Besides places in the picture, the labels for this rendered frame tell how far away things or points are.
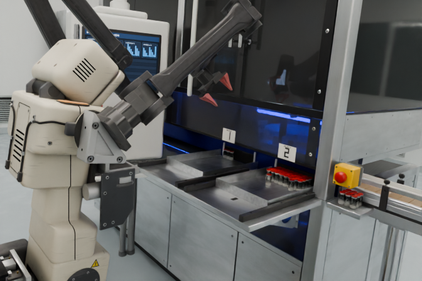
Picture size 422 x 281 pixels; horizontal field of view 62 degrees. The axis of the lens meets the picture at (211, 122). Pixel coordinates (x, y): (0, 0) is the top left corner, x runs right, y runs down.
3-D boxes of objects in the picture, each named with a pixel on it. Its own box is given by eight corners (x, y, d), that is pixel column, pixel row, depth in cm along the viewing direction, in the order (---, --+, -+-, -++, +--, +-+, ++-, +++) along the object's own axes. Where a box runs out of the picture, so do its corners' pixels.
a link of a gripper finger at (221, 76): (220, 99, 147) (206, 83, 145) (231, 87, 149) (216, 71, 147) (228, 97, 141) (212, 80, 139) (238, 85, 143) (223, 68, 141)
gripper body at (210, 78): (200, 93, 144) (188, 80, 142) (216, 76, 147) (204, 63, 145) (206, 91, 138) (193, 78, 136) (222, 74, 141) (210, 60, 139)
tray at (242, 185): (270, 173, 159) (271, 166, 158) (321, 192, 139) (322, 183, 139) (215, 186, 136) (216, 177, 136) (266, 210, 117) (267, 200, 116)
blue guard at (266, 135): (100, 100, 275) (100, 77, 272) (315, 166, 132) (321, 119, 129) (99, 100, 274) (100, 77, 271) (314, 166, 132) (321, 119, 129)
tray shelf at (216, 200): (213, 156, 187) (213, 153, 187) (331, 201, 136) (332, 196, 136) (134, 169, 156) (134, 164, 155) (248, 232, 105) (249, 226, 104)
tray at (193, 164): (220, 155, 183) (220, 148, 183) (257, 169, 164) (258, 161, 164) (166, 163, 161) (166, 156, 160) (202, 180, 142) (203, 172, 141)
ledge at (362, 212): (344, 199, 139) (345, 195, 138) (377, 211, 129) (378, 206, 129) (326, 206, 129) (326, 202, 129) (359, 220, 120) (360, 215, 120)
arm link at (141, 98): (118, 101, 81) (134, 119, 81) (149, 76, 85) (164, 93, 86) (112, 111, 89) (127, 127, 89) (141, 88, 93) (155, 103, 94)
